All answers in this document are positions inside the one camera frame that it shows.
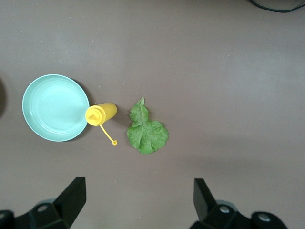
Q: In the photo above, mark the yellow mustard squeeze bottle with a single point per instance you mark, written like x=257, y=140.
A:
x=102, y=113

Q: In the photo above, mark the mint green plate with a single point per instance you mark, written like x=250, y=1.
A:
x=54, y=107

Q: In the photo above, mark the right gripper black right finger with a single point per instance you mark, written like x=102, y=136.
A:
x=203, y=200

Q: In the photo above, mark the green lettuce leaf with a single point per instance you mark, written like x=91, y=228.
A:
x=146, y=136

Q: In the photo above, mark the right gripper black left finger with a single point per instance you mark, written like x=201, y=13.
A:
x=70, y=200

